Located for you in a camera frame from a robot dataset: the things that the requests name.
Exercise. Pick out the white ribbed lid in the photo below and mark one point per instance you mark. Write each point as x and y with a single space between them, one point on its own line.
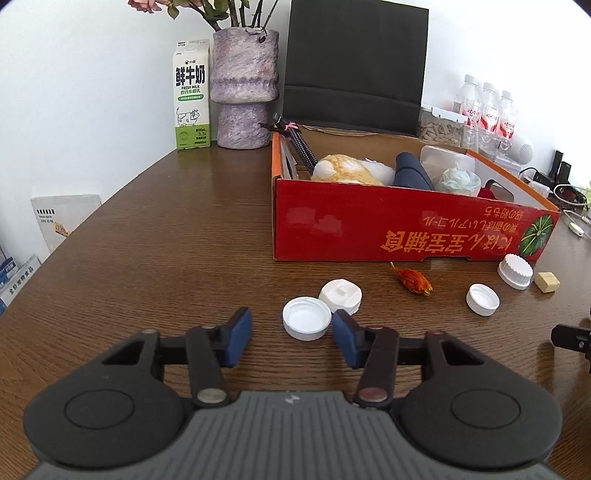
515 271

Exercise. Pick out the navy zip case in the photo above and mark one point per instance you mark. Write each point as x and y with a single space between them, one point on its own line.
411 170

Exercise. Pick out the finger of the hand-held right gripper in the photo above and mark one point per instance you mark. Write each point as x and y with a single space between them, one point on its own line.
570 337

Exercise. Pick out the beige cube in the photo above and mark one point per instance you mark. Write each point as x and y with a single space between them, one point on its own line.
547 281

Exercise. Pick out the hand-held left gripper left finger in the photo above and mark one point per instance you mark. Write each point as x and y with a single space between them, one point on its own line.
240 334

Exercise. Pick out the white yellow alpaca plush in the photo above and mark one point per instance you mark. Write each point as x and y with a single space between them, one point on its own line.
344 168

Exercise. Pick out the clear water bottle red label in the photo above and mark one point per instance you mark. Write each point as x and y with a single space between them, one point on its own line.
488 113
467 101
506 120

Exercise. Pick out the black upright device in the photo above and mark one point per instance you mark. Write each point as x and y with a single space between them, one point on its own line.
559 166

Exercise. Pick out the red cardboard box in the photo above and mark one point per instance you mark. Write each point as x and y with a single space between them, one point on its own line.
369 221

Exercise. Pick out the black paper shopping bag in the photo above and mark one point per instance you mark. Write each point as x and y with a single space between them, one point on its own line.
355 60

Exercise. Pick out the white flat carton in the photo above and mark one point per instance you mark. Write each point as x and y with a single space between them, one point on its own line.
64 221

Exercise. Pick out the white lid with knob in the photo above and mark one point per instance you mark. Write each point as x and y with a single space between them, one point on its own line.
340 295

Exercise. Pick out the translucent cotton swab box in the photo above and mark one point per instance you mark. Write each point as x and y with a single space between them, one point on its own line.
438 157

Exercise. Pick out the mottled purple stone vase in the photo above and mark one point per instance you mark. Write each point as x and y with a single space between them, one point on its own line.
244 83

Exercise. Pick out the blue white packet boxes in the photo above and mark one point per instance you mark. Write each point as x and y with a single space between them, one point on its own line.
18 281

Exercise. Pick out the small open white cap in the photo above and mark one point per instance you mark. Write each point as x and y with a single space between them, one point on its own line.
482 300

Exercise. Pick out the white tissue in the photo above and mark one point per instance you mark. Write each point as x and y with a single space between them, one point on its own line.
381 171

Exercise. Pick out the white wall charger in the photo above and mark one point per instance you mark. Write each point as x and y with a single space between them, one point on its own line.
539 188

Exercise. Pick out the dried pink rose bouquet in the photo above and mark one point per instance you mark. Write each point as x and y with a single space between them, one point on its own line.
207 9

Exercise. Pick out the clear seed storage container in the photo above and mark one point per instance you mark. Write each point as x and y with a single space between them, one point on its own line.
438 131

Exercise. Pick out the wide white cap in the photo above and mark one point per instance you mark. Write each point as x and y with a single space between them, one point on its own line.
307 321

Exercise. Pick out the white green milk carton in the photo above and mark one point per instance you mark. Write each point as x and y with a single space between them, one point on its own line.
191 92

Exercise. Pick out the white robot speaker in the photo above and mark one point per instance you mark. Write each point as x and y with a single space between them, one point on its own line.
521 150

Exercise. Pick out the black charger block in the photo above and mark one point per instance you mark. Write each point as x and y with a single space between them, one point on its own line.
535 175

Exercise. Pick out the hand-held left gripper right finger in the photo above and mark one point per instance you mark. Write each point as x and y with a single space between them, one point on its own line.
344 334

